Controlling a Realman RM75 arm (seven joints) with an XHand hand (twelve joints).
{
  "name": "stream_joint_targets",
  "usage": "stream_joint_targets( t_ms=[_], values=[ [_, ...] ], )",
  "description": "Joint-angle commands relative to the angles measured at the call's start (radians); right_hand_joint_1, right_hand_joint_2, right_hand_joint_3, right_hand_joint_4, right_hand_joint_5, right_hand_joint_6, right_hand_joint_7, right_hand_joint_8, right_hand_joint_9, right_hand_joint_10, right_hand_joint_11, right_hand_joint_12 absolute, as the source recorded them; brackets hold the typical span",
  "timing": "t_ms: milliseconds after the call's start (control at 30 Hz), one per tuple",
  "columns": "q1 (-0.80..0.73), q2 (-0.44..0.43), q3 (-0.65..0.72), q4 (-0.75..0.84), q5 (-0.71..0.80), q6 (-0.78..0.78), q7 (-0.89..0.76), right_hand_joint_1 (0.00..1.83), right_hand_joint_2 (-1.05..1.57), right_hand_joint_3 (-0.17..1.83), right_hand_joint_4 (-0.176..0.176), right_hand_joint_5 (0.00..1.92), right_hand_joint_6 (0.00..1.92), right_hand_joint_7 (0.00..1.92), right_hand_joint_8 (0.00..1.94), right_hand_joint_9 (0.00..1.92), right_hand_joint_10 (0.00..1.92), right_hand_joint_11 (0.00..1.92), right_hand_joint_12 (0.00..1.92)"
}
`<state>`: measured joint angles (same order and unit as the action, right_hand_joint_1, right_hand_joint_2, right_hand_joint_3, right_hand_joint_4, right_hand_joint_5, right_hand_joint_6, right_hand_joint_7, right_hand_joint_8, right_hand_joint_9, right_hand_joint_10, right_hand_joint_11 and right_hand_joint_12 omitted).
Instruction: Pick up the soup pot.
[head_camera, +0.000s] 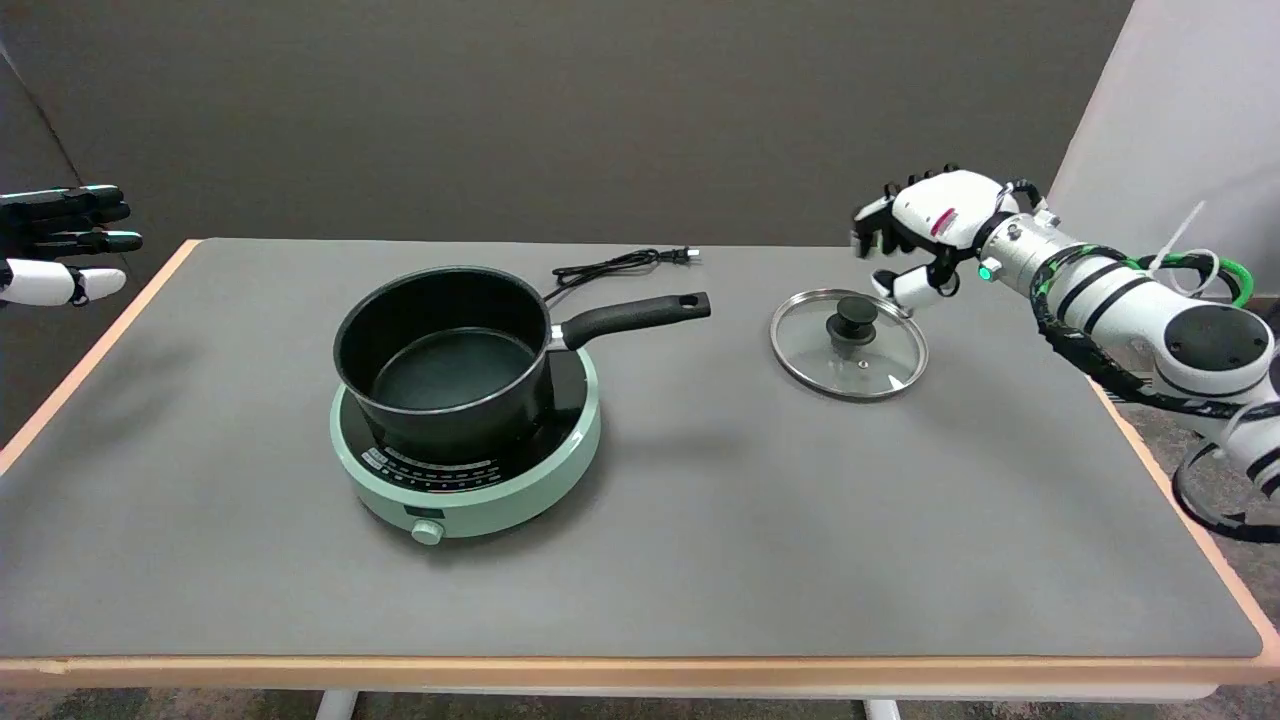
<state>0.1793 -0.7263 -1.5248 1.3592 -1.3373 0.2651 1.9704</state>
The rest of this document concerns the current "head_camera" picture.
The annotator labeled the black wrapped robot cable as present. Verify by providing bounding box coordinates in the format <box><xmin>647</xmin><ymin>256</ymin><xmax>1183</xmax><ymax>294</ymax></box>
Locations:
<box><xmin>1030</xmin><ymin>245</ymin><xmax>1280</xmax><ymax>546</ymax></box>

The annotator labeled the green round induction cooker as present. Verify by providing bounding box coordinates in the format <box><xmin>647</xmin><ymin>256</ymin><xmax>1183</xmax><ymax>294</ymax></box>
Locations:
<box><xmin>329</xmin><ymin>345</ymin><xmax>603</xmax><ymax>547</ymax></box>

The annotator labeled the black power cord with plug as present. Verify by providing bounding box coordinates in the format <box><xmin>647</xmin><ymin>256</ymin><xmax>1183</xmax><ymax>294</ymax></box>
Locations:
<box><xmin>541</xmin><ymin>246</ymin><xmax>701</xmax><ymax>303</ymax></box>

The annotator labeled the white zip tie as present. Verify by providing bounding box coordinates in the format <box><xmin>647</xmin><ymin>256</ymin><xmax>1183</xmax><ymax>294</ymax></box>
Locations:
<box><xmin>1148</xmin><ymin>200</ymin><xmax>1223</xmax><ymax>293</ymax></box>

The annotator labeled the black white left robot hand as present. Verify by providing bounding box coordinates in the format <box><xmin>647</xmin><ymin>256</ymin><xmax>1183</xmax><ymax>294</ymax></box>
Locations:
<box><xmin>0</xmin><ymin>185</ymin><xmax>144</xmax><ymax>308</ymax></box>

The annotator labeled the white partition panel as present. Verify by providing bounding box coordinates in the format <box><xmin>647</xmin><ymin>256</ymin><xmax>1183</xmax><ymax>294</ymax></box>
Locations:
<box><xmin>1045</xmin><ymin>0</ymin><xmax>1280</xmax><ymax>301</ymax></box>

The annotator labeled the grey table mat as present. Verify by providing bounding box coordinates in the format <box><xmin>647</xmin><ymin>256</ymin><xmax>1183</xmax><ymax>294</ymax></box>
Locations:
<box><xmin>0</xmin><ymin>238</ymin><xmax>1263</xmax><ymax>661</ymax></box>

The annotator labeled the black soup pot with handle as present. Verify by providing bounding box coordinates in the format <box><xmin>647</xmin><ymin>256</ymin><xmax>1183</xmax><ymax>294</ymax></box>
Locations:
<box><xmin>333</xmin><ymin>265</ymin><xmax>712</xmax><ymax>463</ymax></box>

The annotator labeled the glass pot lid black knob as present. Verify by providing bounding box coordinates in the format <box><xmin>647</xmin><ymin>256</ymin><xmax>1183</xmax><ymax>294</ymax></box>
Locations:
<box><xmin>769</xmin><ymin>288</ymin><xmax>930</xmax><ymax>402</ymax></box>

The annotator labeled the green robot cable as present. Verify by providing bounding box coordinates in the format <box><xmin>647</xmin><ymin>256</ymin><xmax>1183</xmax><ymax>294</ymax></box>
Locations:
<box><xmin>1130</xmin><ymin>250</ymin><xmax>1256</xmax><ymax>309</ymax></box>

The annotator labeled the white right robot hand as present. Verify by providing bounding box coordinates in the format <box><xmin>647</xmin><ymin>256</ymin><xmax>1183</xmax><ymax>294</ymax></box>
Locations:
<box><xmin>850</xmin><ymin>165</ymin><xmax>1047</xmax><ymax>313</ymax></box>

